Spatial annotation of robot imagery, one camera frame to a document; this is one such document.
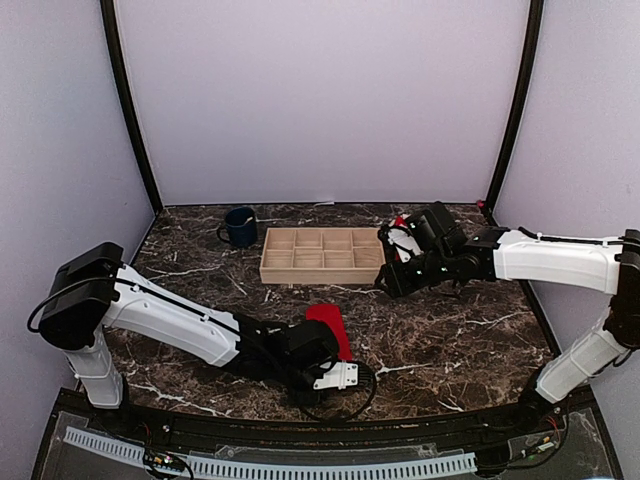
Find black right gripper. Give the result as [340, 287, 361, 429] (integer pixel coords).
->
[376, 247, 454, 298]

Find plain red sock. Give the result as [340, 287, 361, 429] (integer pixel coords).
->
[305, 304, 353, 362]

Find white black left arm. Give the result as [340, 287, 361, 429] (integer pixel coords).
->
[27, 242, 360, 436]

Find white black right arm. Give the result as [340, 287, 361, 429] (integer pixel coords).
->
[376, 202, 639, 434]

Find red santa sock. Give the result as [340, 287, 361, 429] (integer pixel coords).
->
[388, 215, 422, 263]

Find wooden compartment tray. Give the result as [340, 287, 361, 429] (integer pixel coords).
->
[260, 227, 385, 285]

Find dark blue mug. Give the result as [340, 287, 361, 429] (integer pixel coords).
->
[216, 207, 258, 248]

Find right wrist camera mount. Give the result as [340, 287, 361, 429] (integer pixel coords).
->
[378, 225, 423, 263]

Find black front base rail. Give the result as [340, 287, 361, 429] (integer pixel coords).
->
[43, 387, 610, 453]

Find white slotted cable duct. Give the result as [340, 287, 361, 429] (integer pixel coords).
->
[63, 426, 478, 479]

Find black right corner post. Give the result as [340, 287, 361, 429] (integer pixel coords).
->
[481, 0, 545, 222]

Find black corner post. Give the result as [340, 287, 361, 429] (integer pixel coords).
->
[99, 0, 164, 216]
[481, 0, 545, 222]

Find black left corner post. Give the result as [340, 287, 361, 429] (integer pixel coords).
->
[99, 0, 164, 216]

